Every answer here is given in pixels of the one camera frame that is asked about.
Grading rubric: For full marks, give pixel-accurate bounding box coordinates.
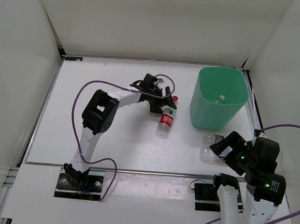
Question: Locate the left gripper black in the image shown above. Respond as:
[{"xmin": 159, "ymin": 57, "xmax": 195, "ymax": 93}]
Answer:
[{"xmin": 146, "ymin": 85, "xmax": 178, "ymax": 115}]

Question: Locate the clear bottle black label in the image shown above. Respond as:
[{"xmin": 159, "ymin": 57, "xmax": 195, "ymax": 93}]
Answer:
[{"xmin": 203, "ymin": 133, "xmax": 224, "ymax": 147}]

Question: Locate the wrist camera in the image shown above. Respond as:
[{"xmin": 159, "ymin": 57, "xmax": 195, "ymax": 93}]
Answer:
[
  {"xmin": 140, "ymin": 73, "xmax": 164, "ymax": 89},
  {"xmin": 252, "ymin": 137, "xmax": 280, "ymax": 173}
]

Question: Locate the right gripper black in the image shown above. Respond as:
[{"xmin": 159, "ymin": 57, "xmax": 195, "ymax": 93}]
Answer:
[{"xmin": 207, "ymin": 129, "xmax": 259, "ymax": 177}]

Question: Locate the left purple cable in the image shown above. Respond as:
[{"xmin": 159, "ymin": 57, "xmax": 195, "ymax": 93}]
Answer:
[{"xmin": 64, "ymin": 67, "xmax": 177, "ymax": 207}]

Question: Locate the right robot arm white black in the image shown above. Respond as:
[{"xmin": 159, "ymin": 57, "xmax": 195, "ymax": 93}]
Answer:
[{"xmin": 210, "ymin": 131, "xmax": 286, "ymax": 224}]

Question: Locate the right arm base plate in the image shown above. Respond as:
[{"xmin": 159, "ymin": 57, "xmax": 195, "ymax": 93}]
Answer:
[{"xmin": 188, "ymin": 179, "xmax": 220, "ymax": 212}]

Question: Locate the clear bottle blue white label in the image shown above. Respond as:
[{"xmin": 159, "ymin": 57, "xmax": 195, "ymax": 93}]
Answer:
[{"xmin": 200, "ymin": 145, "xmax": 232, "ymax": 165}]

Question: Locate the clear bottle red label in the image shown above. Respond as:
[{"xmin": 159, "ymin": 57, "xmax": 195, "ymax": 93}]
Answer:
[{"xmin": 156, "ymin": 106, "xmax": 177, "ymax": 139}]

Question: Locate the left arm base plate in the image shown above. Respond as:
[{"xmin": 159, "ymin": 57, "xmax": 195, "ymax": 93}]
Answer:
[{"xmin": 53, "ymin": 168, "xmax": 105, "ymax": 201}]

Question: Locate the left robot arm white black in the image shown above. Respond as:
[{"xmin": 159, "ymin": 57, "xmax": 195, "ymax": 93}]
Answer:
[{"xmin": 64, "ymin": 81, "xmax": 178, "ymax": 189}]

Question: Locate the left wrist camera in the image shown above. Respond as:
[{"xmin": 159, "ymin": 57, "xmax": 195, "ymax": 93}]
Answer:
[{"xmin": 140, "ymin": 73, "xmax": 164, "ymax": 89}]

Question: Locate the green plastic bin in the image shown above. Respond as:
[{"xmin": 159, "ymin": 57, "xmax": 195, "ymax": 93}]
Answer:
[{"xmin": 190, "ymin": 67, "xmax": 249, "ymax": 130}]

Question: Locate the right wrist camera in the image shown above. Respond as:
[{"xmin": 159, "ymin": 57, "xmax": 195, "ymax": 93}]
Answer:
[{"xmin": 252, "ymin": 137, "xmax": 280, "ymax": 173}]

